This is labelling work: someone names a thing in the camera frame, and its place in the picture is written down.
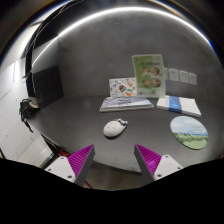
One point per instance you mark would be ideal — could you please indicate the green standing picture book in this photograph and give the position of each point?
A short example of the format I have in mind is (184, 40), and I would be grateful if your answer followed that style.
(149, 74)

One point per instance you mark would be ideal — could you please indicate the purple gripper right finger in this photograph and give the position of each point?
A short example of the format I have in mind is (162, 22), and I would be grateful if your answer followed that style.
(154, 166)

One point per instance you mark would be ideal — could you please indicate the white wall socket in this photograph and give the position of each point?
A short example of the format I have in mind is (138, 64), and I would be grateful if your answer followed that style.
(174, 75)
(192, 79)
(184, 76)
(165, 70)

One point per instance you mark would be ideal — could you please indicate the small colourful picture card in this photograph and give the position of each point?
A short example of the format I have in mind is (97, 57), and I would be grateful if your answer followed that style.
(122, 87)

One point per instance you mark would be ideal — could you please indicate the white computer mouse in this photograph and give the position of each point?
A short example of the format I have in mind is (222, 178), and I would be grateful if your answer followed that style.
(114, 128)

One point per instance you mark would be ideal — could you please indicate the grey striped book stack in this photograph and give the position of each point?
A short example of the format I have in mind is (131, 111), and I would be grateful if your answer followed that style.
(125, 103)

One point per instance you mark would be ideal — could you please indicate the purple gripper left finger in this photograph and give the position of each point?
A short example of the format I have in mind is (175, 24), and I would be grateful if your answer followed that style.
(75, 167)

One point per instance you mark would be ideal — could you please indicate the round landscape mouse pad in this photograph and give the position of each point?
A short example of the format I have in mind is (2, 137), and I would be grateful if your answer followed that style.
(189, 132)

